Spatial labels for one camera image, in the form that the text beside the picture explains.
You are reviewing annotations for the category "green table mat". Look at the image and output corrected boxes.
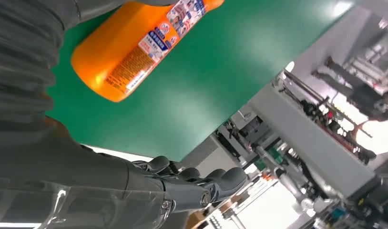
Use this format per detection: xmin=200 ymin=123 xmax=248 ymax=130
xmin=45 ymin=0 xmax=356 ymax=162

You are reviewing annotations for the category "white machine base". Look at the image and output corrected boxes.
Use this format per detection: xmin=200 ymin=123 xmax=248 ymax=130
xmin=210 ymin=57 xmax=388 ymax=229

